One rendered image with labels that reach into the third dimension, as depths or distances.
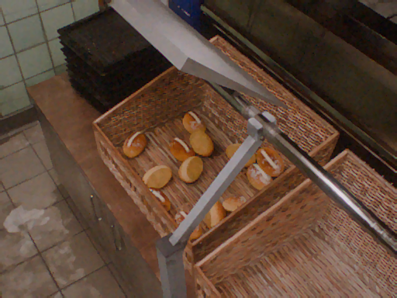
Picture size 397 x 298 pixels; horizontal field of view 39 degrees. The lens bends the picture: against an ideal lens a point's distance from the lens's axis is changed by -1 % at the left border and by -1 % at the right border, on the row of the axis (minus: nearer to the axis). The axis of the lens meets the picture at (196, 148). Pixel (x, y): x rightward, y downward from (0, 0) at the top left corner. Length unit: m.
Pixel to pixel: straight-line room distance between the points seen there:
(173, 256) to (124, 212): 0.56
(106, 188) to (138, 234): 0.21
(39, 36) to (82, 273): 1.08
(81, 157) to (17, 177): 0.86
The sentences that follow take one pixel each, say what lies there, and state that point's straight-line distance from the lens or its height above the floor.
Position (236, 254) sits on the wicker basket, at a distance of 1.43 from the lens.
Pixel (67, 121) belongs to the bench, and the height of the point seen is 0.58.
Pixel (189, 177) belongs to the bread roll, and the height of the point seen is 0.64.
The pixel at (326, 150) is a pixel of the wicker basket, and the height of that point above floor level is 0.81.
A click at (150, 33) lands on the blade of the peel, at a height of 1.29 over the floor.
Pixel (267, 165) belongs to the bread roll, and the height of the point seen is 0.68.
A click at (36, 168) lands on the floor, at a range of 2.67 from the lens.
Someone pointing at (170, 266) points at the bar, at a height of 0.91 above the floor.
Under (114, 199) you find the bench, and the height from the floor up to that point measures 0.58.
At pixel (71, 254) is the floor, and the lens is 2.32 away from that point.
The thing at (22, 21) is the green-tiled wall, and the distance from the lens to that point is 2.59.
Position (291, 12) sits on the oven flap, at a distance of 1.52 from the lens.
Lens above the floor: 1.88
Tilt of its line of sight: 46 degrees down
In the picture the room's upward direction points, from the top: 3 degrees counter-clockwise
